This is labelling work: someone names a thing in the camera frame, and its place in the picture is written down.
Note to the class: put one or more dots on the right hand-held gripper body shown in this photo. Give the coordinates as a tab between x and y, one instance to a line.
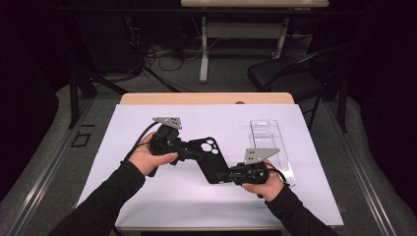
252	172

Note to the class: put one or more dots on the white board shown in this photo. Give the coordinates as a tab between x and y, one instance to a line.
183	200

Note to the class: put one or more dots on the black folding chair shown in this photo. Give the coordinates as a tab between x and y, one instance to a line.
282	75

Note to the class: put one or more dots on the person's left hand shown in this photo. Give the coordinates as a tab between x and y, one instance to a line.
147	160

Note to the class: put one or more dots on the wooden table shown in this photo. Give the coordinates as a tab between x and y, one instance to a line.
203	98

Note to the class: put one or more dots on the black rectangular floor frame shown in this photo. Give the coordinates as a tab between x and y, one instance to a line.
81	139

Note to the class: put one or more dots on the black phone case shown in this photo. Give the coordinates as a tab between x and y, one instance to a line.
209	157

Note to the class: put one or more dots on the metal floor rail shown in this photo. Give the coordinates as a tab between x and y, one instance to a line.
49	170
360	170

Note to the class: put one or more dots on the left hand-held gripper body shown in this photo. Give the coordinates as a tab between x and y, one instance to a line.
165	141

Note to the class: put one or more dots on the white-framed wooden desk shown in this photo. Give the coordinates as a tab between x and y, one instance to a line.
242	31

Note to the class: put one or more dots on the clear plastic packaging tray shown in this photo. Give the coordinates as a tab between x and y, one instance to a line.
272	137

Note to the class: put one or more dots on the person's right hand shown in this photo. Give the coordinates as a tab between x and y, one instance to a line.
267	190

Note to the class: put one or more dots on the black metal stand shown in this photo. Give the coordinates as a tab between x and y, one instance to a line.
78	88

